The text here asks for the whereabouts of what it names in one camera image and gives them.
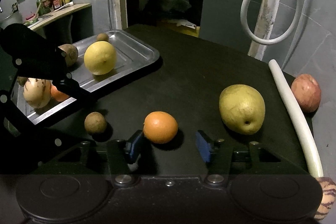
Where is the yellow box with paper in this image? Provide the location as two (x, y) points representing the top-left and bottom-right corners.
(167, 19), (200, 38)

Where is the white hanging hose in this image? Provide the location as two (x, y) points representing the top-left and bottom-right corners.
(240, 0), (302, 46)

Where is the white foam tube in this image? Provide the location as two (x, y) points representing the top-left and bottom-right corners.
(268, 59), (324, 178)

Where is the grey cabinet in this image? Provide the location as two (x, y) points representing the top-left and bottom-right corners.
(199, 0), (251, 54)

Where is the striped pepino melon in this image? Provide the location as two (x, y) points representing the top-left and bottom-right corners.
(314, 177), (336, 221)

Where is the small brown kiwi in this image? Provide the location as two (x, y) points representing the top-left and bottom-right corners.
(84, 112), (107, 135)
(96, 33), (109, 42)

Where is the red apple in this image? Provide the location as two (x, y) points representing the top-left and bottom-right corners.
(290, 74), (322, 113)

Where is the pale pepino melon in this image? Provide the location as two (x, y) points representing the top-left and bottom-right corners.
(23, 78), (51, 109)

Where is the green-yellow pear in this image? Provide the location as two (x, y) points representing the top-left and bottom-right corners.
(219, 84), (265, 135)

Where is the orange mandarin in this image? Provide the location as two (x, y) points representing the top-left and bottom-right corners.
(143, 111), (178, 144)
(51, 85), (69, 102)

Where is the large yellow round fruit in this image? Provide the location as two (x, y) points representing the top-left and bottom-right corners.
(84, 41), (117, 76)

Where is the steel tray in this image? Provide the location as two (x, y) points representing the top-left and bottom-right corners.
(11, 30), (159, 124)

